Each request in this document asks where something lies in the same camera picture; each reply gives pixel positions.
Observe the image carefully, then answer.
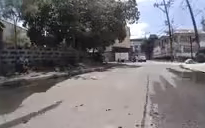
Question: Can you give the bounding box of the building with white gate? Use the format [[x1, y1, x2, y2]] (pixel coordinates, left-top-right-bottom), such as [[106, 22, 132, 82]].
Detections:
[[103, 26, 132, 63]]

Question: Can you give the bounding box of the grey asphalt road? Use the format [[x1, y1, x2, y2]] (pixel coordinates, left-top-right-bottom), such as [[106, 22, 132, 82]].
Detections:
[[0, 60, 205, 128]]

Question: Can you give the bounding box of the white vehicle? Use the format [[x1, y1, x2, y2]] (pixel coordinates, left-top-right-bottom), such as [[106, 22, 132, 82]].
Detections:
[[137, 55, 147, 63]]

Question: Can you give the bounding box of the large dark tree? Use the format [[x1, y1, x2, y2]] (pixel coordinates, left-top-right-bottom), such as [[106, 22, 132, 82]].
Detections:
[[21, 0, 141, 58]]

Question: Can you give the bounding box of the dirt verge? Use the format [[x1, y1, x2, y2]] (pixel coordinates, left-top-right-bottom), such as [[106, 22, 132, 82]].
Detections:
[[0, 61, 118, 88]]

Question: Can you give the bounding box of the person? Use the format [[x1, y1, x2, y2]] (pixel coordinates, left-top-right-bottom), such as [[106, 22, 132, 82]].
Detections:
[[17, 55, 30, 74]]

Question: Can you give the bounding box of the pale multi-storey building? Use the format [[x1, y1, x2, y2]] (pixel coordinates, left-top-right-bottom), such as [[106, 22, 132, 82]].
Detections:
[[152, 28, 205, 60]]

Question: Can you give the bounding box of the pale concrete pavement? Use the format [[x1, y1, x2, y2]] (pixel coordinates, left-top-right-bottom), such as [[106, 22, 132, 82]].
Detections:
[[182, 60, 205, 76]]

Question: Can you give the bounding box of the leaning utility pole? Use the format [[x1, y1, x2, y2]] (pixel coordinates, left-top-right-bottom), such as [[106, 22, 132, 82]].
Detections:
[[185, 0, 202, 54]]

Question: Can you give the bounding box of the grey block wall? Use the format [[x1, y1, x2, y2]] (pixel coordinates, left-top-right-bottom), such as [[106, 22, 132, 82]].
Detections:
[[0, 43, 91, 77]]

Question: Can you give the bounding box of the building behind wall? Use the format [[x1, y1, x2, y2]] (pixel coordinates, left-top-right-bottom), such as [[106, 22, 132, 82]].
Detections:
[[0, 19, 29, 49]]

